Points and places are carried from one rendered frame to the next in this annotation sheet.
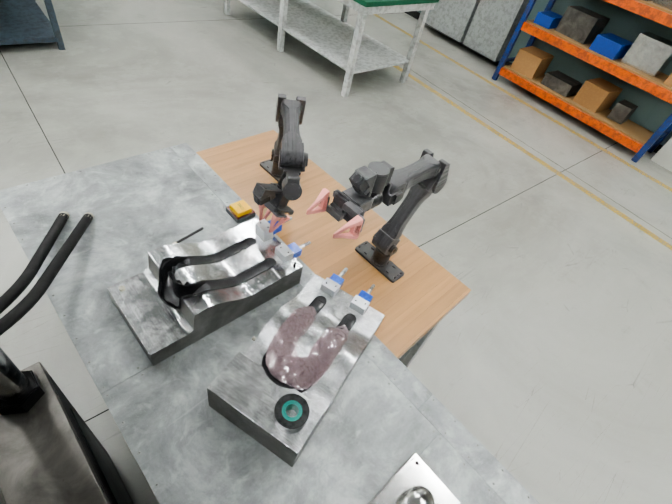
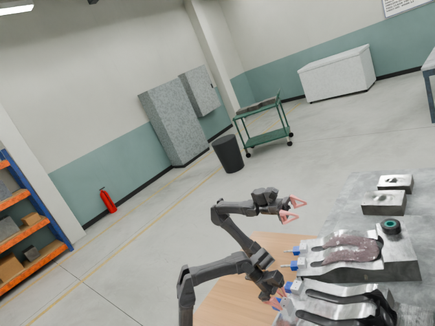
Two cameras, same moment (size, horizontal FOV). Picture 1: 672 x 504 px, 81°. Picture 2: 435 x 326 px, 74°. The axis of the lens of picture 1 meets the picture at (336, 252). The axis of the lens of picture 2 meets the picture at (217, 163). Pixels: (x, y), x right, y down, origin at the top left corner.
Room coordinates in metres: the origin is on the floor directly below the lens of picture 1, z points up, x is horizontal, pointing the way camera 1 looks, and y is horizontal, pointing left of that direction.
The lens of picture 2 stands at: (0.77, 1.16, 1.89)
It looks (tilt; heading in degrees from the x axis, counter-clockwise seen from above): 18 degrees down; 280
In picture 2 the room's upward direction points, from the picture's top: 24 degrees counter-clockwise
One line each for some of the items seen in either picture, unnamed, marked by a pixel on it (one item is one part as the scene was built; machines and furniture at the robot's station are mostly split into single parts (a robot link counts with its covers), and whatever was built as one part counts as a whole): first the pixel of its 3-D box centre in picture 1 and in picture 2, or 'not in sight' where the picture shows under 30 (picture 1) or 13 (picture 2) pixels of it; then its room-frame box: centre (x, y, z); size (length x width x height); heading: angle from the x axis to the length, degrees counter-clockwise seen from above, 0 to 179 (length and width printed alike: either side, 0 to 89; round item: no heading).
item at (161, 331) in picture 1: (211, 277); (348, 319); (0.70, 0.34, 0.87); 0.50 x 0.26 x 0.14; 144
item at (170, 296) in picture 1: (217, 267); (342, 306); (0.70, 0.32, 0.92); 0.35 x 0.16 x 0.09; 144
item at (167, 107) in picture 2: not in sight; (176, 123); (2.51, -5.74, 0.97); 1.00 x 0.47 x 1.95; 50
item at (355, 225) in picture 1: (343, 225); (296, 204); (0.72, 0.00, 1.20); 0.09 x 0.07 x 0.07; 146
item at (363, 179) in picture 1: (357, 190); (274, 198); (0.80, -0.01, 1.25); 0.07 x 0.06 x 0.11; 56
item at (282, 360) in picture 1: (308, 341); (347, 246); (0.56, 0.01, 0.90); 0.26 x 0.18 x 0.08; 161
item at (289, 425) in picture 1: (291, 413); (390, 226); (0.35, 0.00, 0.93); 0.08 x 0.08 x 0.04
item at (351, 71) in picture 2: not in sight; (336, 76); (-1.57, -6.39, 0.47); 1.52 x 0.77 x 0.94; 140
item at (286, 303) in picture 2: (275, 225); (276, 303); (0.95, 0.22, 0.91); 0.13 x 0.05 x 0.05; 145
